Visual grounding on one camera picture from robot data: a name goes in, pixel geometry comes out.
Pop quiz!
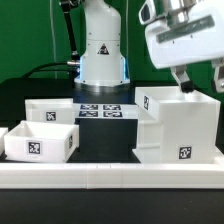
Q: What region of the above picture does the thin grey cable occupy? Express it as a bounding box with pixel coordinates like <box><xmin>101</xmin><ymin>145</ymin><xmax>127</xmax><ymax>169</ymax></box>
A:
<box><xmin>49</xmin><ymin>0</ymin><xmax>58</xmax><ymax>80</ymax></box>

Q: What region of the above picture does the white rear drawer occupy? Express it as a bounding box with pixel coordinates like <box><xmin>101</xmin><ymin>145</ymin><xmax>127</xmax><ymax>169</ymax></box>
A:
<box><xmin>25</xmin><ymin>98</ymin><xmax>75</xmax><ymax>124</ymax></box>

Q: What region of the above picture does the white L-shaped fence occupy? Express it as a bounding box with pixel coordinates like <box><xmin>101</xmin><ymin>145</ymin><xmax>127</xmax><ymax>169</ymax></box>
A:
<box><xmin>0</xmin><ymin>163</ymin><xmax>224</xmax><ymax>189</ymax></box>

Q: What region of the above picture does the marker tag sheet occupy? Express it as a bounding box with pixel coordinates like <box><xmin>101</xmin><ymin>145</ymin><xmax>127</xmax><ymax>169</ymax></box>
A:
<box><xmin>74</xmin><ymin>103</ymin><xmax>138</xmax><ymax>119</ymax></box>

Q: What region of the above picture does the white front drawer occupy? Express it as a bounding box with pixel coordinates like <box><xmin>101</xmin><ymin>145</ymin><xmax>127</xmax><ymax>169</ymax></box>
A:
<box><xmin>4</xmin><ymin>121</ymin><xmax>79</xmax><ymax>163</ymax></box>

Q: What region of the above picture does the black cable hose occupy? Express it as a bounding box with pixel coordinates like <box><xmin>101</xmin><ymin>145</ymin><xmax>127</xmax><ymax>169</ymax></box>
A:
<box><xmin>21</xmin><ymin>0</ymin><xmax>83</xmax><ymax>80</ymax></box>

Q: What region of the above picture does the white block at left edge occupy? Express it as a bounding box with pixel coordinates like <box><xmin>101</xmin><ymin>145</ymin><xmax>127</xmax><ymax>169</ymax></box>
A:
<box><xmin>0</xmin><ymin>127</ymin><xmax>8</xmax><ymax>156</ymax></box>

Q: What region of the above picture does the white drawer cabinet box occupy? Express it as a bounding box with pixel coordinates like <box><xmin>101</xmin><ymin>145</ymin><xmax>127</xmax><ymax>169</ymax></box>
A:
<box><xmin>133</xmin><ymin>86</ymin><xmax>220</xmax><ymax>164</ymax></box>

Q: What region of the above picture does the white drawer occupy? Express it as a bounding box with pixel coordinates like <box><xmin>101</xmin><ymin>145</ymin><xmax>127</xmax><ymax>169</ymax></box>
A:
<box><xmin>25</xmin><ymin>98</ymin><xmax>75</xmax><ymax>124</ymax></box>
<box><xmin>4</xmin><ymin>121</ymin><xmax>79</xmax><ymax>163</ymax></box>

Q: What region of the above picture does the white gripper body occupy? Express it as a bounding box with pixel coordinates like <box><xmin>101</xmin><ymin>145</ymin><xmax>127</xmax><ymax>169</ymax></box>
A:
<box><xmin>139</xmin><ymin>0</ymin><xmax>224</xmax><ymax>69</ymax></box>

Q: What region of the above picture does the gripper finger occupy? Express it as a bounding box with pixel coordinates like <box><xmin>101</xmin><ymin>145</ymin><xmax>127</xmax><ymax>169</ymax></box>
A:
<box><xmin>171</xmin><ymin>65</ymin><xmax>194</xmax><ymax>93</ymax></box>
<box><xmin>212</xmin><ymin>58</ymin><xmax>224</xmax><ymax>93</ymax></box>

